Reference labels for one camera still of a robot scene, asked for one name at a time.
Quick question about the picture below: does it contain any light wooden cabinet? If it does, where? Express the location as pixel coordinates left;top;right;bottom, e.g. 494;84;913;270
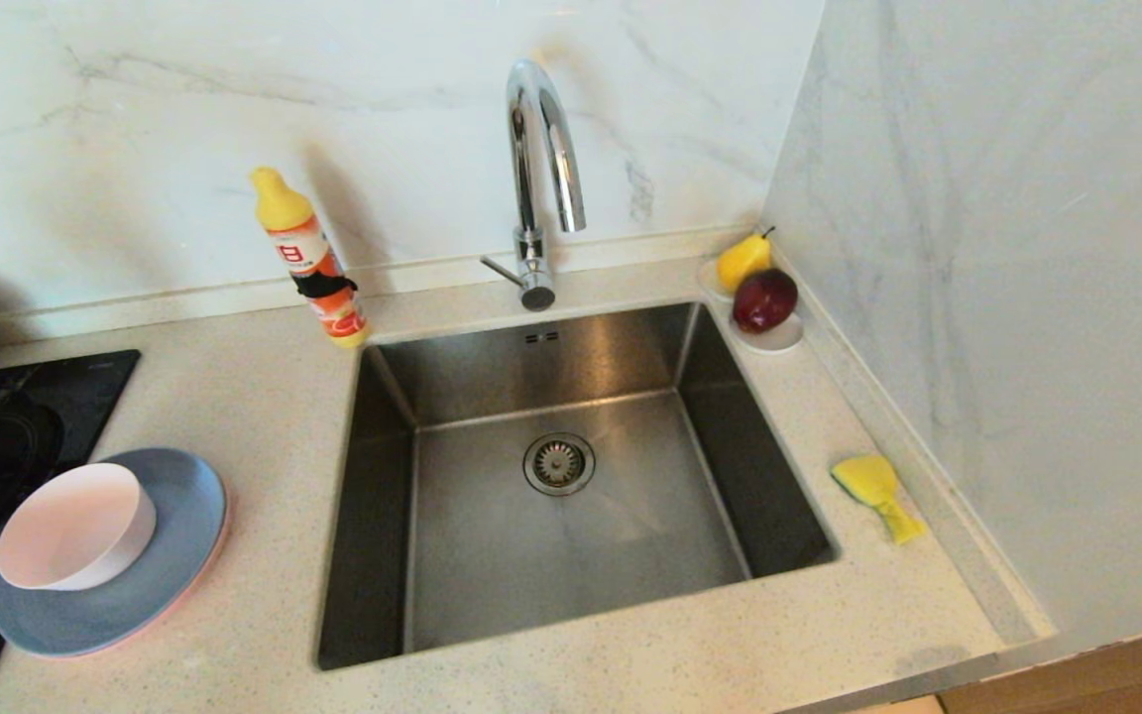
938;615;1142;714

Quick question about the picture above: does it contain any small white dish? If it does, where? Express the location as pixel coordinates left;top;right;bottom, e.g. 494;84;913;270
697;260;806;355

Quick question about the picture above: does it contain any yellow-capped orange dish soap bottle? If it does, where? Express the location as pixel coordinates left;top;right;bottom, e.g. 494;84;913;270
252;167;371;348

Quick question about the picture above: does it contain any pink plate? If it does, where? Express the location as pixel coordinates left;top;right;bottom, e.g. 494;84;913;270
26;506;231;660

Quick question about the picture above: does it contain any dark red apple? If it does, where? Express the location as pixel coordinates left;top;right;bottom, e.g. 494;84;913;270
731;269;799;335

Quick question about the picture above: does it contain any pale pink bowl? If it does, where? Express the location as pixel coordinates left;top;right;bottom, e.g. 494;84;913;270
0;462;158;592

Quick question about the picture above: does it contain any black induction cooktop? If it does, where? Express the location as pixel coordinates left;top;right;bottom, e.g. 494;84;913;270
0;349;143;714

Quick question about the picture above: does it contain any yellow pear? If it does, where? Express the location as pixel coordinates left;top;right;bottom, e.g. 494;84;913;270
715;227;777;296

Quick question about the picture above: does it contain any chrome gooseneck faucet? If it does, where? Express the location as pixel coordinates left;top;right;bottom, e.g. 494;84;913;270
480;59;588;312

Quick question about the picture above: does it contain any yellow fish-shaped sponge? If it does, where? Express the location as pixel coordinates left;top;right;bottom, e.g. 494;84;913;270
831;454;929;546

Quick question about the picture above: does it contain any stainless steel sink basin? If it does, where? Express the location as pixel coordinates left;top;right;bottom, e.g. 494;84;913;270
318;300;841;670

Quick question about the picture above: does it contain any blue-grey plate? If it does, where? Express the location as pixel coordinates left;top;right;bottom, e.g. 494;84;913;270
0;447;227;657

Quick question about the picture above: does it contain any round metal drain strainer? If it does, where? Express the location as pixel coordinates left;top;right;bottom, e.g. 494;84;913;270
523;432;597;497

